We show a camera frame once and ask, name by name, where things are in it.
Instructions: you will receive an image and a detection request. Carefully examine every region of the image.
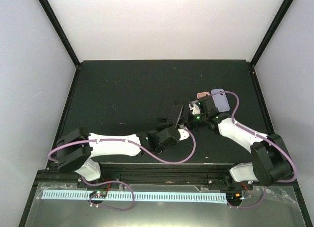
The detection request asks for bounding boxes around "black smartphone from pink case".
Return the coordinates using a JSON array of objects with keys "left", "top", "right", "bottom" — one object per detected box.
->
[{"left": 158, "top": 98, "right": 175, "bottom": 121}]

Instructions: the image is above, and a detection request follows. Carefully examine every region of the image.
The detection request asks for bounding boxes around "pink phone case with phone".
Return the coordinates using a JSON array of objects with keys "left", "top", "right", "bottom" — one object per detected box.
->
[{"left": 197, "top": 92, "right": 210, "bottom": 99}]

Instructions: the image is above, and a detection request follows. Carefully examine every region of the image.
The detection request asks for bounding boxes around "black smartphone from purple case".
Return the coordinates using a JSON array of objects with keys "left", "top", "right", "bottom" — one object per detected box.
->
[{"left": 177, "top": 95, "right": 190, "bottom": 105}]

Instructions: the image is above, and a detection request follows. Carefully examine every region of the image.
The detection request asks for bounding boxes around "purple phone case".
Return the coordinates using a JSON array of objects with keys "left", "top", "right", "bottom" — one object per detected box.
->
[{"left": 210, "top": 89, "right": 230, "bottom": 112}]

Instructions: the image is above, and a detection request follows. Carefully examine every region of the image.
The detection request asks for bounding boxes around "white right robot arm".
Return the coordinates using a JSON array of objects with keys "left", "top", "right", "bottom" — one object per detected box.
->
[{"left": 186, "top": 96, "right": 296, "bottom": 189}]

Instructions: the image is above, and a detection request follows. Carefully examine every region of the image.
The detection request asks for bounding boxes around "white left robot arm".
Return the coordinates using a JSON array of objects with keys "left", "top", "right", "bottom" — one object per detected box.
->
[{"left": 56, "top": 126, "right": 189, "bottom": 187}]

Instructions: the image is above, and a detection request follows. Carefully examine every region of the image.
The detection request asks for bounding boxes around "right controller circuit board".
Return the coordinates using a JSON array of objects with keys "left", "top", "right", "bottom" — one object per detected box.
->
[{"left": 226, "top": 191, "right": 252, "bottom": 201}]

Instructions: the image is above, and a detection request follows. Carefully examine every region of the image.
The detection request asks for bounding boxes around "controller circuit board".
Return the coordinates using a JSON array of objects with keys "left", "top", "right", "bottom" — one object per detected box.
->
[
  {"left": 226, "top": 191, "right": 252, "bottom": 201},
  {"left": 89, "top": 191, "right": 107, "bottom": 200}
]

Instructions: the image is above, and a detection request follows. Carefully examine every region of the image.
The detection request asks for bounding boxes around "left controller circuit board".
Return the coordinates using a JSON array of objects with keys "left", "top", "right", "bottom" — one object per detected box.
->
[{"left": 89, "top": 191, "right": 107, "bottom": 200}]

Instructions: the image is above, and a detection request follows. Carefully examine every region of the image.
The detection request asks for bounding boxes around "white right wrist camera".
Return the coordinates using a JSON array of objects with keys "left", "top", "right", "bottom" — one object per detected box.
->
[{"left": 188, "top": 102, "right": 201, "bottom": 115}]

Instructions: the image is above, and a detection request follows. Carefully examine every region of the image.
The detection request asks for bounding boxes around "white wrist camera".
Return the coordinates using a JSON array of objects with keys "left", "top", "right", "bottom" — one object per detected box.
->
[
  {"left": 188, "top": 102, "right": 201, "bottom": 115},
  {"left": 178, "top": 128, "right": 190, "bottom": 141}
]

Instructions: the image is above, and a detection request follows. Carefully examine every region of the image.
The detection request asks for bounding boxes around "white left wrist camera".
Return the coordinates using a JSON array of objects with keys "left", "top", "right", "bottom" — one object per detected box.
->
[{"left": 178, "top": 128, "right": 190, "bottom": 141}]

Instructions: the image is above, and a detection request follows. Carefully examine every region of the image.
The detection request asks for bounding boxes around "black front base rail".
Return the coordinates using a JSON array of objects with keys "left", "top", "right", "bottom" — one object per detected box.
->
[{"left": 36, "top": 163, "right": 297, "bottom": 188}]

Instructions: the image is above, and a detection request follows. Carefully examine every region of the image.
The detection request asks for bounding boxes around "white slotted cable duct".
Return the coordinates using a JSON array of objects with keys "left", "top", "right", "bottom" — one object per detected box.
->
[{"left": 41, "top": 190, "right": 227, "bottom": 204}]

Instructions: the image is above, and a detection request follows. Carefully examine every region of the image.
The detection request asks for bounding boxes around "black right frame post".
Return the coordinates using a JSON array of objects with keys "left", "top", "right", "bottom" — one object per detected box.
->
[{"left": 249, "top": 0, "right": 299, "bottom": 66}]

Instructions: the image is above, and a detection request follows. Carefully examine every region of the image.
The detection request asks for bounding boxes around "black frame post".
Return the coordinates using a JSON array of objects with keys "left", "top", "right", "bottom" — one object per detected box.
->
[
  {"left": 38, "top": 0, "right": 80, "bottom": 68},
  {"left": 249, "top": 0, "right": 299, "bottom": 66}
]

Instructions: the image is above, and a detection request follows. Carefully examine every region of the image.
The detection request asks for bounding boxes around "black left frame post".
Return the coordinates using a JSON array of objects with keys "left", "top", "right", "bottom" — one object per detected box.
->
[{"left": 38, "top": 0, "right": 80, "bottom": 68}]

